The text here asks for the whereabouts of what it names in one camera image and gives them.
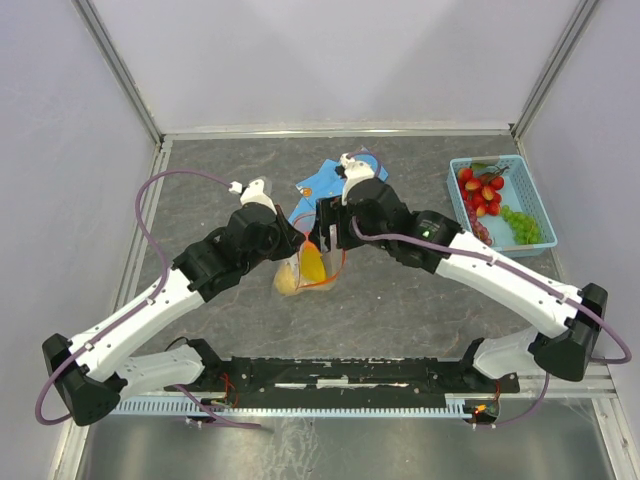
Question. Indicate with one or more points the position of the green grapes bunch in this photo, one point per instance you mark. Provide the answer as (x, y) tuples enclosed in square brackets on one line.
[(524, 228)]

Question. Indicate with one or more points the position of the clear zip bag orange zipper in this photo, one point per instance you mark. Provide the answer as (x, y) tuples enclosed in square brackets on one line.
[(334, 261)]

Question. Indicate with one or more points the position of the red berry cluster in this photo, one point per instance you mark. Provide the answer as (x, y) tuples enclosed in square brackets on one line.
[(481, 192)]

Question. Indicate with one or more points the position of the yellow lemon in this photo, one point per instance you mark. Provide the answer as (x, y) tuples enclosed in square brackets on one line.
[(286, 280)]

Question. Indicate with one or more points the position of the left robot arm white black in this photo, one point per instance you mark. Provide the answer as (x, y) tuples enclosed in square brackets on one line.
[(95, 370)]

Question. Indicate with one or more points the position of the yellow banana toy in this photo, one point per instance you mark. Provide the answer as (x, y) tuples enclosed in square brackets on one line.
[(311, 265)]

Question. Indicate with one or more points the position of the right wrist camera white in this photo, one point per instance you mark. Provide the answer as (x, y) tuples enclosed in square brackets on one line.
[(350, 167)]

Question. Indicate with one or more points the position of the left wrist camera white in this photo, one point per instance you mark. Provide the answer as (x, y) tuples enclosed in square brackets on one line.
[(256, 191)]

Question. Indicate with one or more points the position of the blue cartoon print cloth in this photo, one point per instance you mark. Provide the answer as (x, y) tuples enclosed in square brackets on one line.
[(327, 182)]

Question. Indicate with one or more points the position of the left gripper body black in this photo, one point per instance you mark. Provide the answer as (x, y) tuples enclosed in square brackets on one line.
[(286, 247)]

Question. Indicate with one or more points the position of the purple grapes bunch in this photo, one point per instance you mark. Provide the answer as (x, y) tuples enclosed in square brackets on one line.
[(475, 213)]

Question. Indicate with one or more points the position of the aluminium frame rail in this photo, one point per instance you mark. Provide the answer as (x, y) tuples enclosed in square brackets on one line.
[(342, 130)]

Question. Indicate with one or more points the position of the blue plastic basket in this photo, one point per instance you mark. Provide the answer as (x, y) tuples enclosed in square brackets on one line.
[(519, 193)]

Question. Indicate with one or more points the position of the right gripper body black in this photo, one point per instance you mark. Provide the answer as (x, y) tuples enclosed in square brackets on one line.
[(331, 211)]

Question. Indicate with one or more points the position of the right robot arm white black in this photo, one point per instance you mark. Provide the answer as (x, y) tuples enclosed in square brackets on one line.
[(563, 327)]

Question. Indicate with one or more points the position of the light blue cable duct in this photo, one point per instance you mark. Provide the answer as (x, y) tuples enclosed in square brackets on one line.
[(173, 406)]

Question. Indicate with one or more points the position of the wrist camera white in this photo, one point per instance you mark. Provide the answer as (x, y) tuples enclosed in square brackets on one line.
[(350, 167), (256, 191)]

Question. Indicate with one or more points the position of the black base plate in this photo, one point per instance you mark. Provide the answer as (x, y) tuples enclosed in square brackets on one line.
[(341, 383)]

